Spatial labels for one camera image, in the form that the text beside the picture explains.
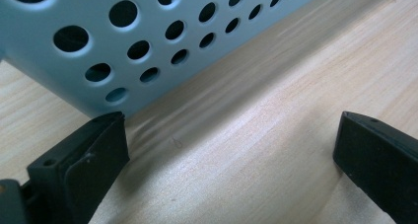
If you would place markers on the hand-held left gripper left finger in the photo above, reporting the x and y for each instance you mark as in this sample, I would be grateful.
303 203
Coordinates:
82 161

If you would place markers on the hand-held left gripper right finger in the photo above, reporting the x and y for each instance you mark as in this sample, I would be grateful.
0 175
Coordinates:
378 161

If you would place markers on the grey perforated plastic basket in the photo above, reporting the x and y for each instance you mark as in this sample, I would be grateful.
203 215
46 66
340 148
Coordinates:
157 69

